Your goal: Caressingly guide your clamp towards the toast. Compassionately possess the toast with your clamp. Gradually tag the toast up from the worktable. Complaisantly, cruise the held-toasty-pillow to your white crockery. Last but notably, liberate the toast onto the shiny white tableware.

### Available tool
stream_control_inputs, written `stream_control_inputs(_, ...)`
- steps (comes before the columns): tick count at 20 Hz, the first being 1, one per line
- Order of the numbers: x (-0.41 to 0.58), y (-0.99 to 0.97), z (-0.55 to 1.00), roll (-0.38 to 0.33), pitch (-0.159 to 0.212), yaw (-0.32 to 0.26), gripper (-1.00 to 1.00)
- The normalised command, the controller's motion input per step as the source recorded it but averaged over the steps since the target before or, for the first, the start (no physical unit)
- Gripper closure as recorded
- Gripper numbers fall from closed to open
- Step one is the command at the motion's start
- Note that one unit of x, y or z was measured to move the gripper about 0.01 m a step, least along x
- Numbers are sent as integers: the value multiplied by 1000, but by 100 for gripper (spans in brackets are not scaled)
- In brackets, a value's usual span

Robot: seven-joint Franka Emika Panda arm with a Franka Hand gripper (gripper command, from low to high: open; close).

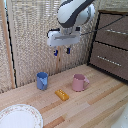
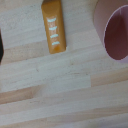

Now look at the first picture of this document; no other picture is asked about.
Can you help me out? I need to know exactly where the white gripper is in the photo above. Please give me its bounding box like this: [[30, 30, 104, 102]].
[[46, 28, 82, 57]]

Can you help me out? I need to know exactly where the orange toast block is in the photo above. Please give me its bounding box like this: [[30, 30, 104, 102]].
[[54, 88, 70, 102]]

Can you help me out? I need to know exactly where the bamboo blind screen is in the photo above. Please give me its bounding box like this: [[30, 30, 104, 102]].
[[0, 0, 128, 94]]

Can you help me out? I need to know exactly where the blue mug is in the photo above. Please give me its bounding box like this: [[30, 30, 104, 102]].
[[35, 71, 49, 91]]

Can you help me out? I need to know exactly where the pink mug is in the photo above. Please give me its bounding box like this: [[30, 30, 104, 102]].
[[71, 73, 91, 93]]

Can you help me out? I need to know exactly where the dark wooden drawer cabinet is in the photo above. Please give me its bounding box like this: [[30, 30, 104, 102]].
[[87, 9, 128, 82]]

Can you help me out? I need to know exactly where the white floral plate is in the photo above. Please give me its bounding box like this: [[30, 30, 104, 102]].
[[0, 103, 44, 128]]

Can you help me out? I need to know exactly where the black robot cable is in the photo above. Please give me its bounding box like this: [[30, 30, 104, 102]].
[[79, 13, 128, 36]]

